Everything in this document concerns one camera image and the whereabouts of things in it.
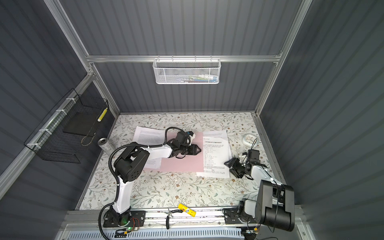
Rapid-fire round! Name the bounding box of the pink file folder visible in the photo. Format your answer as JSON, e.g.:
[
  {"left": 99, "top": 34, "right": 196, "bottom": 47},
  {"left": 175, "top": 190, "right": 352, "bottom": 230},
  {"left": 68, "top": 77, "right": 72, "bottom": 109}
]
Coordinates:
[{"left": 143, "top": 131, "right": 205, "bottom": 174}]

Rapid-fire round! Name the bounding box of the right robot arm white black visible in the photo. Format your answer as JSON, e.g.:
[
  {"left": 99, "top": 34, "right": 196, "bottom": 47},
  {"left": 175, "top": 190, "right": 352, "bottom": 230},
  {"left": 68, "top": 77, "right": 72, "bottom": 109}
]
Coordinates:
[{"left": 222, "top": 150, "right": 295, "bottom": 232}]

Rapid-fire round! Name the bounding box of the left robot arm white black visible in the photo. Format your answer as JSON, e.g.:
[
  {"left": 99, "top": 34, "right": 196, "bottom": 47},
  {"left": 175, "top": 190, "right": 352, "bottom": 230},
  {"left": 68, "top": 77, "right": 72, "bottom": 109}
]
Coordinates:
[{"left": 98, "top": 127, "right": 202, "bottom": 229}]

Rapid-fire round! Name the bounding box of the yellow marker pen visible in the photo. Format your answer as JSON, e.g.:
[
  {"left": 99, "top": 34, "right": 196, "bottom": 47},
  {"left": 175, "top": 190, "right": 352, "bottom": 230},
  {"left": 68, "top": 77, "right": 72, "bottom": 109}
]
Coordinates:
[{"left": 178, "top": 204, "right": 196, "bottom": 217}]

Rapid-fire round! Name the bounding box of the silver metal can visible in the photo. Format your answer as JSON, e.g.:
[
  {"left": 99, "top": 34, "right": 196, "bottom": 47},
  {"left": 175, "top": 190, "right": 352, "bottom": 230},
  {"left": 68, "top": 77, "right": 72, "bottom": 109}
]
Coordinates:
[{"left": 98, "top": 138, "right": 117, "bottom": 156}]

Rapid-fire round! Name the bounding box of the yellow tube in basket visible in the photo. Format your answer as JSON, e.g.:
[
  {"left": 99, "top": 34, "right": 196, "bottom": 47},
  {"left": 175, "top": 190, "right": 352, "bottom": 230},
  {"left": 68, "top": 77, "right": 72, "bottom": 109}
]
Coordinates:
[{"left": 97, "top": 107, "right": 109, "bottom": 122}]

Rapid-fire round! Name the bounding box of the black notebook in basket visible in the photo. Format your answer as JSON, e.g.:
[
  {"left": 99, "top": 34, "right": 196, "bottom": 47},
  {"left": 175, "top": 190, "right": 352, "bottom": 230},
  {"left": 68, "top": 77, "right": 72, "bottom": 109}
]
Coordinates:
[{"left": 63, "top": 113, "right": 101, "bottom": 137}]

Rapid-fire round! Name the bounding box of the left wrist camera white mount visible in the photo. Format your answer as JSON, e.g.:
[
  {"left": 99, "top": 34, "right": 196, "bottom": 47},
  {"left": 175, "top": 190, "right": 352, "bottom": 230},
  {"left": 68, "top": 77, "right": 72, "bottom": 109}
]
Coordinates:
[{"left": 185, "top": 131, "right": 196, "bottom": 145}]

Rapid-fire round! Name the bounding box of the left black corrugated cable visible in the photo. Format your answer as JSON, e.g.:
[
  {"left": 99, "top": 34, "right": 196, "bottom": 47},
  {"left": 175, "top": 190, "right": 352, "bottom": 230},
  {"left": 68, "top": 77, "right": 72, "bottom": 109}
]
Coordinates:
[{"left": 98, "top": 126, "right": 184, "bottom": 240}]

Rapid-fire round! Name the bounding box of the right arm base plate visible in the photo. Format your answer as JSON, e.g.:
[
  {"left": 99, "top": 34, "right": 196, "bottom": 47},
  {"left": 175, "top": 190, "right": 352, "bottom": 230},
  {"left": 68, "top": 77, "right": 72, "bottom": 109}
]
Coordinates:
[{"left": 222, "top": 207, "right": 262, "bottom": 225}]

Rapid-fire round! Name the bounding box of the white wire mesh basket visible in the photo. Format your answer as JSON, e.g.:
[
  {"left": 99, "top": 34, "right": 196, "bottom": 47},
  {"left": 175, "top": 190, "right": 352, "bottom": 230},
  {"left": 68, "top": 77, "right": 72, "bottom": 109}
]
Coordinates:
[{"left": 153, "top": 59, "right": 222, "bottom": 85}]

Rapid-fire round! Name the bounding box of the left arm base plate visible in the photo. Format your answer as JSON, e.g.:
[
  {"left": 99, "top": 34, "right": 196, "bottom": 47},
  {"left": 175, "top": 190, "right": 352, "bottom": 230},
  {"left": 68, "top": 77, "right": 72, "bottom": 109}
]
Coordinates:
[{"left": 102, "top": 209, "right": 147, "bottom": 228}]

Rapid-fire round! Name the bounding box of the black wire basket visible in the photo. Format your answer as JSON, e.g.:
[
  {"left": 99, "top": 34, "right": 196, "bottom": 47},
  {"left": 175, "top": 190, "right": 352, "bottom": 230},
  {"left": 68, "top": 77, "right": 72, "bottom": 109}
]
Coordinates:
[{"left": 24, "top": 91, "right": 109, "bottom": 164}]

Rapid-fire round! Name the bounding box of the aluminium front rail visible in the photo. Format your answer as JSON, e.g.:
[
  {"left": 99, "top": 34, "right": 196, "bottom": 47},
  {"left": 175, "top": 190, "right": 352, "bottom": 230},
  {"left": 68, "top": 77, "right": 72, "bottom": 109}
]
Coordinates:
[{"left": 61, "top": 205, "right": 307, "bottom": 230}]

